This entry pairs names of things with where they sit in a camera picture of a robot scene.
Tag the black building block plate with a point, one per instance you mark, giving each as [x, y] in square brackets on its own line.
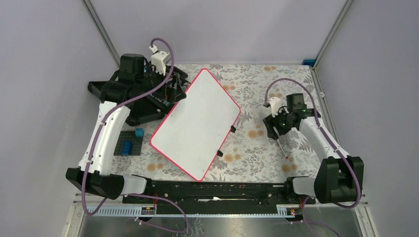
[128, 144]

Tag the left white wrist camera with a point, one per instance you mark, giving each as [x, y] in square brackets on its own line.
[159, 59]

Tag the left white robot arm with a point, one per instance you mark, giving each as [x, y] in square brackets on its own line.
[93, 174]

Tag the pink-framed whiteboard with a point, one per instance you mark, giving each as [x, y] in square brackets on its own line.
[193, 132]

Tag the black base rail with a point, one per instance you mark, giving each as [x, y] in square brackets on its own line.
[215, 198]

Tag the light blue building block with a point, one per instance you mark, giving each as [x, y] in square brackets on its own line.
[139, 132]

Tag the black poker chip case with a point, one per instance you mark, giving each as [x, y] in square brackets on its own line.
[136, 116]

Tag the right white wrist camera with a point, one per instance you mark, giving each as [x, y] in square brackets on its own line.
[274, 103]

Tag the blue corner bracket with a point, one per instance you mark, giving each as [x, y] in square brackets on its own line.
[309, 62]

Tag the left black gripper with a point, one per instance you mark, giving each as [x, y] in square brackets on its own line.
[161, 89]

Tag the red whiteboard marker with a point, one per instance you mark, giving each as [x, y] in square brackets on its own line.
[280, 145]

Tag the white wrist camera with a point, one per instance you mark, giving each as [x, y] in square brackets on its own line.
[274, 103]
[159, 59]

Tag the white cable duct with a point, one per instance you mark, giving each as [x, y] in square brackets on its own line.
[126, 211]

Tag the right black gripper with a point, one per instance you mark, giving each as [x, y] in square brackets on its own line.
[270, 122]

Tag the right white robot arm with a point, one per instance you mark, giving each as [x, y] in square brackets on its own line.
[340, 176]

